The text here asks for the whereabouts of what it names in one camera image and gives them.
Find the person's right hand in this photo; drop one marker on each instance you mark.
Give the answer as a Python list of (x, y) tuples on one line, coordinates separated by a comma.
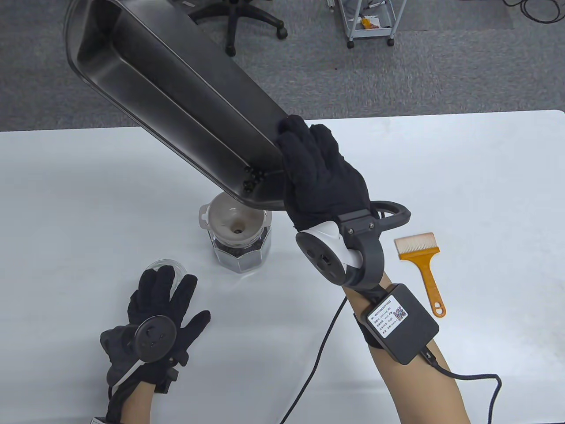
[(322, 176)]

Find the person's left hand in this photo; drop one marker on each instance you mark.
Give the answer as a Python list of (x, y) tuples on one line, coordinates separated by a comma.
[(154, 300)]

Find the clear glass jar lid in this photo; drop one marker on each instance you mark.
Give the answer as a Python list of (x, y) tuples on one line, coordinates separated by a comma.
[(176, 267)]

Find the beige plastic funnel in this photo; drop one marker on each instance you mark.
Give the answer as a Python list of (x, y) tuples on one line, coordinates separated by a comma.
[(225, 221)]

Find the orange brush with pale bristles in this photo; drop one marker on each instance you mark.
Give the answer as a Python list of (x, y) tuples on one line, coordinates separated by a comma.
[(426, 274)]

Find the dark metal baking tray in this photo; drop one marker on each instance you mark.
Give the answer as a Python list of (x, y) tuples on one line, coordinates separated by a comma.
[(176, 88)]

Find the person's left forearm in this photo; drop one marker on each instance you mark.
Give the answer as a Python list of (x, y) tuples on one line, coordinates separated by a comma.
[(137, 406)]

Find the person's right forearm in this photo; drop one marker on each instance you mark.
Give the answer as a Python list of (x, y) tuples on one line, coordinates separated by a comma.
[(419, 393)]

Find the grey tracking controller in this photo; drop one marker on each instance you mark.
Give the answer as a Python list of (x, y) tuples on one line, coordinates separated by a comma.
[(371, 251), (154, 338)]

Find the clear glass jar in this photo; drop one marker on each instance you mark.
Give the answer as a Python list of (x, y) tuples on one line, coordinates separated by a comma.
[(247, 265)]

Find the white rolling cart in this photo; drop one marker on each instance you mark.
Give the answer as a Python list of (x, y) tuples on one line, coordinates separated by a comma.
[(375, 33)]

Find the orange white packet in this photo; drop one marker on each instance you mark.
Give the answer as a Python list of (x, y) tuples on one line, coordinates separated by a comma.
[(370, 22)]

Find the black office chair base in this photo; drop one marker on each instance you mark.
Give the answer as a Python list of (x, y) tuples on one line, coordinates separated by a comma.
[(232, 35)]

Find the black wrist sensor box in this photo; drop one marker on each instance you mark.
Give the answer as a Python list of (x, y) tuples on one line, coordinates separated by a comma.
[(410, 335)]

